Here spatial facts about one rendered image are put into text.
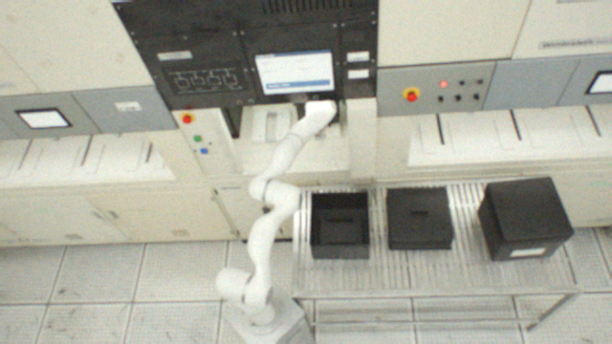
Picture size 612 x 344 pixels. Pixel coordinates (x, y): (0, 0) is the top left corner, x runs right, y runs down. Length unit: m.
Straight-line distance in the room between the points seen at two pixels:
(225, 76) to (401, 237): 1.07
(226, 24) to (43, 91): 0.87
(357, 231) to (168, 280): 1.48
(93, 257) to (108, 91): 1.78
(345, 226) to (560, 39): 1.22
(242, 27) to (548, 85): 1.20
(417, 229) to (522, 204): 0.46
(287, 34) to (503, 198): 1.17
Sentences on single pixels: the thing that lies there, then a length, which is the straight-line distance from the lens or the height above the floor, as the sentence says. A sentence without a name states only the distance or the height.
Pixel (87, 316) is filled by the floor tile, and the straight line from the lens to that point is 3.41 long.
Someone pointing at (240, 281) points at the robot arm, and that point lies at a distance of 1.79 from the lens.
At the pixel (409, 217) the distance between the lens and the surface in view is 2.21.
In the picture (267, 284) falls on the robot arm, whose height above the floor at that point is 1.17.
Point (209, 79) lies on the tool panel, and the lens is 1.85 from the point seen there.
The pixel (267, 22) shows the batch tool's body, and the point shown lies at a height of 1.82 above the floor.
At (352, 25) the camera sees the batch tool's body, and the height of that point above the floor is 1.78.
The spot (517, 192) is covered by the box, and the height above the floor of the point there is 1.01.
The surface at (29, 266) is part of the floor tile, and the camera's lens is 3.82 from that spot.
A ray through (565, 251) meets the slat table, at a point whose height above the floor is 0.75.
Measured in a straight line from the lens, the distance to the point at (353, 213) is 2.31.
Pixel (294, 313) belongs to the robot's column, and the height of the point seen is 0.76.
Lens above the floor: 2.82
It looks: 56 degrees down
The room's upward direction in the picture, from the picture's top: 12 degrees counter-clockwise
